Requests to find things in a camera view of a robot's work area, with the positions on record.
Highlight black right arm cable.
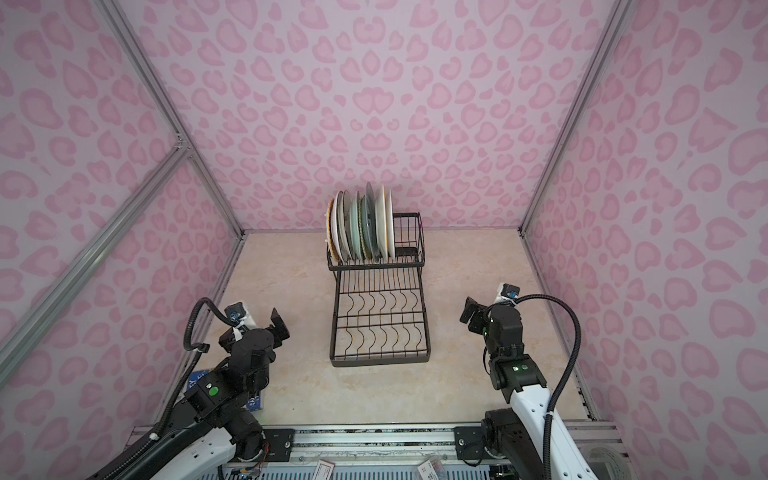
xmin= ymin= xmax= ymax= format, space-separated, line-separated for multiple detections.
xmin=515 ymin=293 xmax=583 ymax=480

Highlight right corner aluminium post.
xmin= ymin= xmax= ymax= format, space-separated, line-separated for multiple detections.
xmin=518 ymin=0 xmax=636 ymax=238

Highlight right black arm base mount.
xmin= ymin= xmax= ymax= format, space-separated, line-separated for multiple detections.
xmin=452 ymin=426 xmax=506 ymax=467

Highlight corner aluminium post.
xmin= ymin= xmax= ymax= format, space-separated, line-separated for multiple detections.
xmin=93 ymin=0 xmax=247 ymax=240
xmin=518 ymin=0 xmax=636 ymax=238

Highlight left corner aluminium post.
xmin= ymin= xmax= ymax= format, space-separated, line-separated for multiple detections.
xmin=93 ymin=0 xmax=247 ymax=240

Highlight clear tape roll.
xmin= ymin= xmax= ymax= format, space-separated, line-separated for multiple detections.
xmin=583 ymin=445 xmax=632 ymax=480

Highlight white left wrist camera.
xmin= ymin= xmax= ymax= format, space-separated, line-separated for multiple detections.
xmin=224 ymin=301 xmax=257 ymax=333

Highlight blue illustrated children's book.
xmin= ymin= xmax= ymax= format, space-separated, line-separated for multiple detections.
xmin=186 ymin=369 xmax=262 ymax=412

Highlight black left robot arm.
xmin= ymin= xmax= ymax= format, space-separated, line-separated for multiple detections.
xmin=91 ymin=310 xmax=290 ymax=479

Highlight light blue flower plate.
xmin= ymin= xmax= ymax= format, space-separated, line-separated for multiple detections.
xmin=347 ymin=193 xmax=362 ymax=261

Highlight white plate orange sunburst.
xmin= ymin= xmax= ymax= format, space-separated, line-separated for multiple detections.
xmin=385 ymin=190 xmax=396 ymax=259

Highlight white plate dark rings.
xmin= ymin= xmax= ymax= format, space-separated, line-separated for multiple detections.
xmin=329 ymin=193 xmax=344 ymax=264

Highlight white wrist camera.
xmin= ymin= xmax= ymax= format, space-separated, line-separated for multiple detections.
xmin=224 ymin=301 xmax=257 ymax=333
xmin=494 ymin=283 xmax=520 ymax=306

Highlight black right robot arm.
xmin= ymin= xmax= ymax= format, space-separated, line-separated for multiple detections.
xmin=460 ymin=294 xmax=596 ymax=479

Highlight aluminium front rail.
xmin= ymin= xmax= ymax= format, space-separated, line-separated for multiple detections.
xmin=110 ymin=421 xmax=637 ymax=480

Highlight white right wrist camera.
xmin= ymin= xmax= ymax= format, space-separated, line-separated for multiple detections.
xmin=494 ymin=283 xmax=520 ymax=306

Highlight black wire dish rack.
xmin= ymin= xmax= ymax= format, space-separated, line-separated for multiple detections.
xmin=326 ymin=212 xmax=431 ymax=368

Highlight white plate black stars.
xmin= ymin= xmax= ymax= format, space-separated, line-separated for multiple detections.
xmin=375 ymin=185 xmax=388 ymax=259

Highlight orange woven round plate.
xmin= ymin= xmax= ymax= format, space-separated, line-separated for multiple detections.
xmin=325 ymin=199 xmax=337 ymax=260

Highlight teal green round plate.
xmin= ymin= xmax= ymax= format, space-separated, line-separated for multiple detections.
xmin=363 ymin=182 xmax=380 ymax=259

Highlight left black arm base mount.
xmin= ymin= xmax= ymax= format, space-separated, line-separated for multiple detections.
xmin=261 ymin=428 xmax=296 ymax=463

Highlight yellow woven round plate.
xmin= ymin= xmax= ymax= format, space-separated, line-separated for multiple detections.
xmin=356 ymin=193 xmax=368 ymax=261

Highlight white plate floral sprigs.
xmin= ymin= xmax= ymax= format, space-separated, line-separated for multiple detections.
xmin=337 ymin=191 xmax=352 ymax=262

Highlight diagonal aluminium frame bar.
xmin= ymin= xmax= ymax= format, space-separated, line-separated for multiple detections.
xmin=1 ymin=140 xmax=189 ymax=385

